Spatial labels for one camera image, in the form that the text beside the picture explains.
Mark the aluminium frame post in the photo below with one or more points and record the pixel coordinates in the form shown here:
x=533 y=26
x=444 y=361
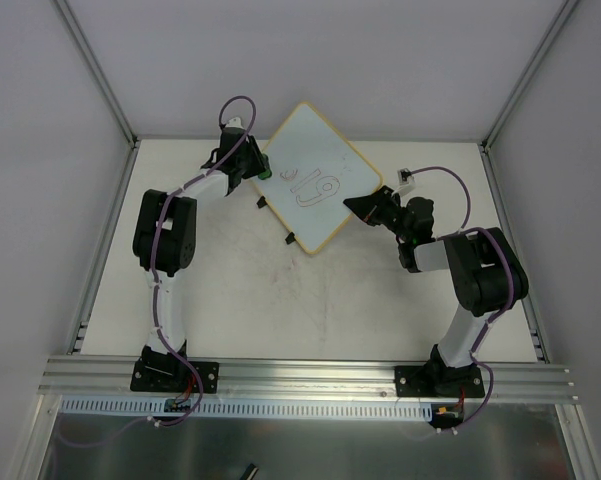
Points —
x=81 y=42
x=548 y=39

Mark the aluminium mounting rail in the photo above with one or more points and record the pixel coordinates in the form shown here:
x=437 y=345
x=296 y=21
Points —
x=305 y=379

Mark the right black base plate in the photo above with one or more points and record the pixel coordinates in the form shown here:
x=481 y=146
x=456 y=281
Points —
x=423 y=381

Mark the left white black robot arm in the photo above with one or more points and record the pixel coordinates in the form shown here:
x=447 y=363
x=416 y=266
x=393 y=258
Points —
x=164 y=242

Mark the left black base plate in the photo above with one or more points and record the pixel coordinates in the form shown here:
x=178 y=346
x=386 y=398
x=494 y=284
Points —
x=147 y=380

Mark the left aluminium frame post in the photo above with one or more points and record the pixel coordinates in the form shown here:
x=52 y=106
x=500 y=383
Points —
x=81 y=42

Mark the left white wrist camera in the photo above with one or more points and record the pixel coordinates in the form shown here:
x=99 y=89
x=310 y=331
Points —
x=234 y=122

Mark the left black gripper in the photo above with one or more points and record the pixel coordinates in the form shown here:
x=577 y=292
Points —
x=253 y=161

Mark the right aluminium frame post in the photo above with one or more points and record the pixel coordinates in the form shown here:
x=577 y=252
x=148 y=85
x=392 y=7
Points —
x=548 y=39

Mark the green whiteboard eraser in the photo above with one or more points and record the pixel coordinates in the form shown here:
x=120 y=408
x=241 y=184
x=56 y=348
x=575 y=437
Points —
x=265 y=175

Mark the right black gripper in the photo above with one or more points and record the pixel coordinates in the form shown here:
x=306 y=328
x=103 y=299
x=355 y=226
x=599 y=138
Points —
x=381 y=208

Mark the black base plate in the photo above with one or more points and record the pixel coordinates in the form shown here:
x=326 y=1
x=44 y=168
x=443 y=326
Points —
x=147 y=380
x=423 y=381

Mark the white slotted cable duct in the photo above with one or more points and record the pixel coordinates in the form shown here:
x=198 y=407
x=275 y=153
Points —
x=392 y=410

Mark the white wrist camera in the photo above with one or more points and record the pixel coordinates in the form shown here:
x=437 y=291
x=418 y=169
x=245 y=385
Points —
x=406 y=182
x=234 y=122

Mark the small black object at bottom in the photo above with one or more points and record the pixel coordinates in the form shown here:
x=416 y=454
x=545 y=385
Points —
x=250 y=472

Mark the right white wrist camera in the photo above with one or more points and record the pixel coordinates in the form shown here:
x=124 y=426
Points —
x=406 y=182

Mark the yellow framed whiteboard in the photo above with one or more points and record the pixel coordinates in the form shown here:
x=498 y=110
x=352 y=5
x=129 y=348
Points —
x=314 y=168

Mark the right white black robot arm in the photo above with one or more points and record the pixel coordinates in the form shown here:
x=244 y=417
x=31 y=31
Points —
x=487 y=280

